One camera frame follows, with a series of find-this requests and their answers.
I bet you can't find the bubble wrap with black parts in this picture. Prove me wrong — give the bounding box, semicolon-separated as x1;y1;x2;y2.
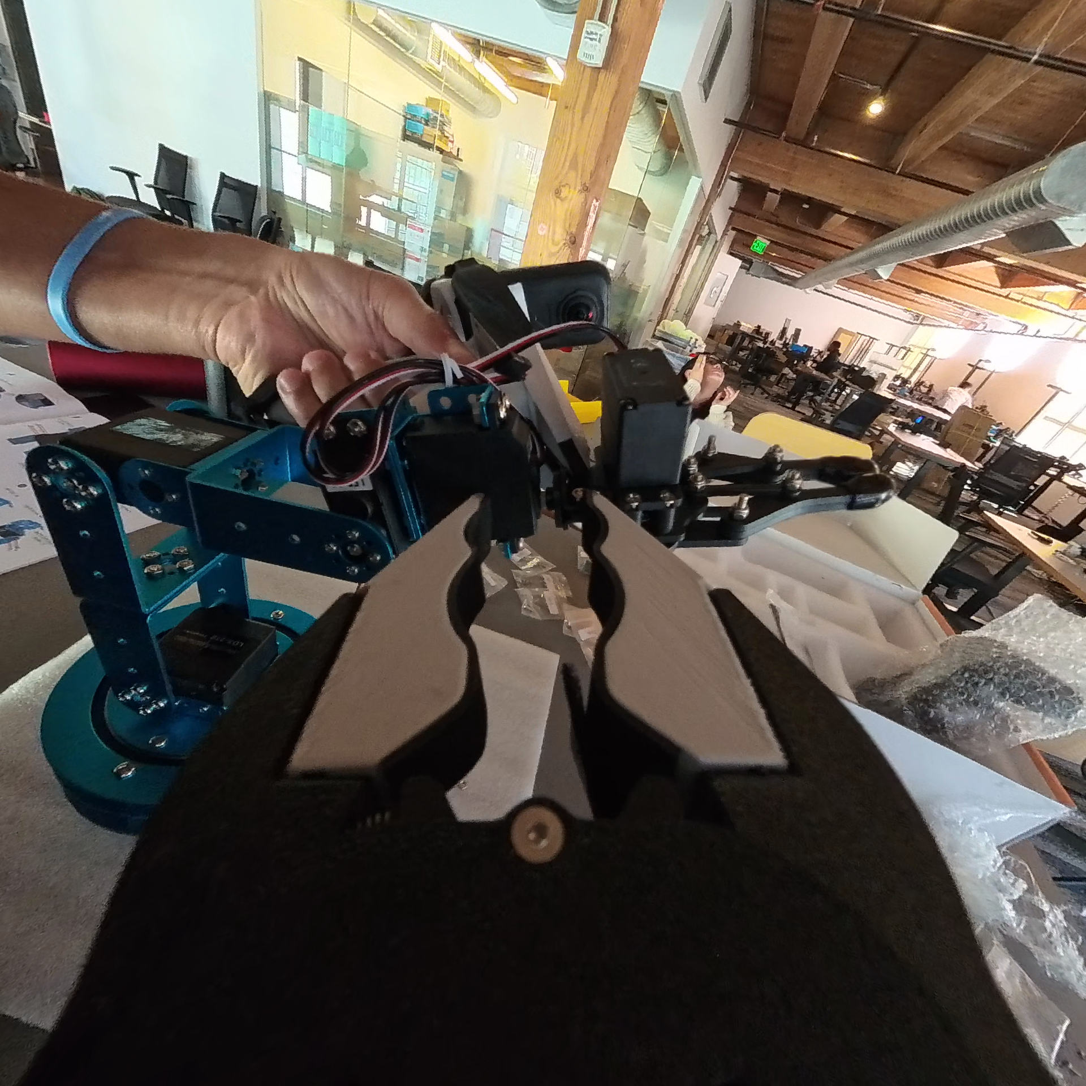
852;594;1086;769

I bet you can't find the red tube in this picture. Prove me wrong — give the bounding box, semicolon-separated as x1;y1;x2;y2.
46;339;213;397

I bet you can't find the blue wristband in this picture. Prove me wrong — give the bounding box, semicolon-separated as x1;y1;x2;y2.
46;208;151;354

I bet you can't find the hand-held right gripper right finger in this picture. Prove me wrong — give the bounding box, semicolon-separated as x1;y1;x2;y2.
582;490;790;811

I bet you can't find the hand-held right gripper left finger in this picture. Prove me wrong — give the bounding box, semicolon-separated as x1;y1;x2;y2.
287;494;492;799

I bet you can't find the black office chair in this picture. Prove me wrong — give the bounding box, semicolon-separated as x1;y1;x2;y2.
967;439;1063;529
210;172;283;237
109;143;198;229

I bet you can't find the blue and black toy robot arm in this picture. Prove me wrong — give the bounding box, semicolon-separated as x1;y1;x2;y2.
25;339;900;837

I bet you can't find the clear bubble wrap sheet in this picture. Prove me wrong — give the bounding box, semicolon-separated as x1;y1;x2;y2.
923;806;1086;1086

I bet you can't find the wooden table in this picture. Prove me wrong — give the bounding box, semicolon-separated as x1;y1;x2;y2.
982;507;1086;599

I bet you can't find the wooden post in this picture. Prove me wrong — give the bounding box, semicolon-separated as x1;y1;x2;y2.
519;0;667;268

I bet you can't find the white cardboard sheet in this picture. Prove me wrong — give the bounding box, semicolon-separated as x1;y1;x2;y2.
835;700;1072;850

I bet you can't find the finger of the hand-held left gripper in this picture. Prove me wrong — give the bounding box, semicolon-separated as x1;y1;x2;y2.
519;348;597;490

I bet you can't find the printed instruction sheet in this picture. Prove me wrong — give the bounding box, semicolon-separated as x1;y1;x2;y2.
0;352;141;578

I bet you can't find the person's left forearm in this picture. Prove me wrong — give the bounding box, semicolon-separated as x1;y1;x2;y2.
0;170;256;359

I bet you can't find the pile of small screw bags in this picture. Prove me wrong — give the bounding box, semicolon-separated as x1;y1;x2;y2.
484;543;607;658

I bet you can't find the white foam tray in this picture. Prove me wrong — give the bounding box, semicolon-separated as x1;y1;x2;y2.
679;488;960;714

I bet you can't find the person's left hand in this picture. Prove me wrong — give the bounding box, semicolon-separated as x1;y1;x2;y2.
210;250;476;424

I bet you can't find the silver ventilation duct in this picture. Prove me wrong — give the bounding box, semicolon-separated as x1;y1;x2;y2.
628;85;1086;291

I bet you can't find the yellow plastic bin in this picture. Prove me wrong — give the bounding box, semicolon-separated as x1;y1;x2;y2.
568;397;875;466

